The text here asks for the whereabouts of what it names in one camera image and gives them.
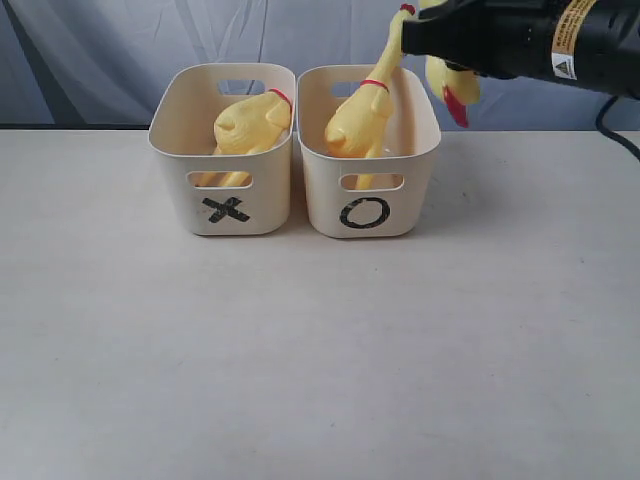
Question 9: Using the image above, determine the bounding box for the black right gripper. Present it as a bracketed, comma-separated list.
[402, 0, 639, 98]

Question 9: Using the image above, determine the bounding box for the yellow rubber chicken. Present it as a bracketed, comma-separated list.
[425, 16, 481, 128]

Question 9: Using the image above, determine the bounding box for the yellow rubber chicken whole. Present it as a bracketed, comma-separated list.
[324, 3, 416, 159]

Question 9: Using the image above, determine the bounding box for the headless yellow chicken body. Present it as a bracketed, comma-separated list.
[213, 88, 293, 155]

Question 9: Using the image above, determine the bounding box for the cream bin marked O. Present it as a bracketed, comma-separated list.
[296, 65, 441, 238]

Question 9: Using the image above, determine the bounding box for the cream bin marked X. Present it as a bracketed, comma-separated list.
[148, 63, 296, 235]

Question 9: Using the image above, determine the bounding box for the blue-grey backdrop curtain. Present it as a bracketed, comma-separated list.
[0, 0, 640, 133]

